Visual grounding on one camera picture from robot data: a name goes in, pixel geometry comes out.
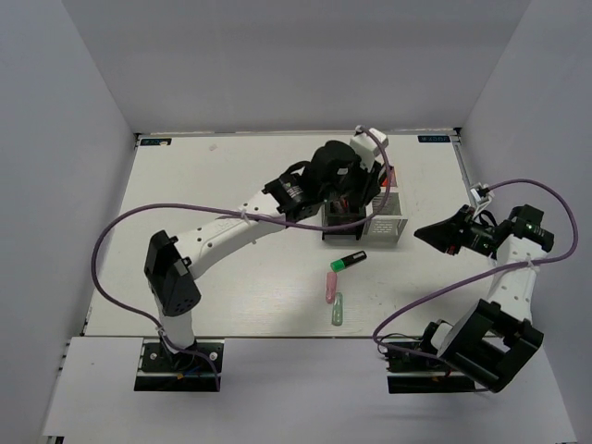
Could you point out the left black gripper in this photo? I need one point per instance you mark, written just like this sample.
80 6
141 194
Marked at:
370 187

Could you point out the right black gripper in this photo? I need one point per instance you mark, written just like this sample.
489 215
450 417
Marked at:
447 235

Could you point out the pink-capped crayon tube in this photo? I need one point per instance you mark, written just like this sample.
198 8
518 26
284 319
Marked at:
339 207

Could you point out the green cap black highlighter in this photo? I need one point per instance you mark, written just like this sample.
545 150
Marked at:
348 261

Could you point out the pink translucent eraser pen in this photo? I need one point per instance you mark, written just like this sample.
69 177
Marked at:
331 287

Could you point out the green translucent eraser pen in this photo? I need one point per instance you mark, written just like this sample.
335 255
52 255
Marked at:
337 310

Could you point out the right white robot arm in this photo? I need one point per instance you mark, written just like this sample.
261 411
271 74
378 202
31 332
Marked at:
496 338

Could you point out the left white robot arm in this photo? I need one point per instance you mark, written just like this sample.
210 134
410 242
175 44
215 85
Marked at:
173 263

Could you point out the black metal organizer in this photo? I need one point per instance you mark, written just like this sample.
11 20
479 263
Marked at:
337 227

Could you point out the white metal organizer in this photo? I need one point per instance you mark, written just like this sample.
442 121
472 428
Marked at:
387 225

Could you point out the right blue table label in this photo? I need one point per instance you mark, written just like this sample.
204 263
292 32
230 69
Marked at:
433 138

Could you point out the blue table label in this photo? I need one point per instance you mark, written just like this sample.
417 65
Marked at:
433 138
155 141

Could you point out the left blue table label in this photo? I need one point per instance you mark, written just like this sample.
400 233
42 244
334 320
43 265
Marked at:
155 141

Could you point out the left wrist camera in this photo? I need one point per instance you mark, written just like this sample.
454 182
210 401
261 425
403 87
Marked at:
363 143

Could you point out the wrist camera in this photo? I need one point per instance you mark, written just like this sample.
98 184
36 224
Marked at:
363 143
482 196

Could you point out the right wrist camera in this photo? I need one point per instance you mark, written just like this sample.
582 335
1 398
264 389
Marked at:
482 196

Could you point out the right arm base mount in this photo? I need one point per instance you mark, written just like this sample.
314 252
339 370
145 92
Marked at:
408 373

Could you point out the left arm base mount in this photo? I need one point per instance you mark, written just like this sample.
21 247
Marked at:
161 370

